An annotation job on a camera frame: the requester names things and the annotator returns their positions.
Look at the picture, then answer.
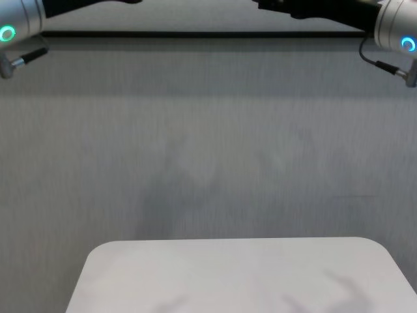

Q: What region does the black wall rail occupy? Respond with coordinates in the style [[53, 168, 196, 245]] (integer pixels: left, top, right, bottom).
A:
[[41, 30, 376, 38]]

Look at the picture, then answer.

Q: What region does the white rounded table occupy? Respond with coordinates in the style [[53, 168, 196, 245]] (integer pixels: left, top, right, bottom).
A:
[[64, 236, 417, 313]]

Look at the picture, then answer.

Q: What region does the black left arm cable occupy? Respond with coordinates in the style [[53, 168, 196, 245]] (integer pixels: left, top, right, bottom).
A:
[[0, 36, 50, 80]]

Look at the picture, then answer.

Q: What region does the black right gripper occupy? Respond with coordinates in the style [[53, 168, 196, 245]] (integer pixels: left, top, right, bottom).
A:
[[252, 0, 384, 33]]

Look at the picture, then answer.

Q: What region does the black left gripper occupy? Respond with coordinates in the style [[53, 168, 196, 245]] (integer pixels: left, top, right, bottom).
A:
[[41, 0, 141, 20]]

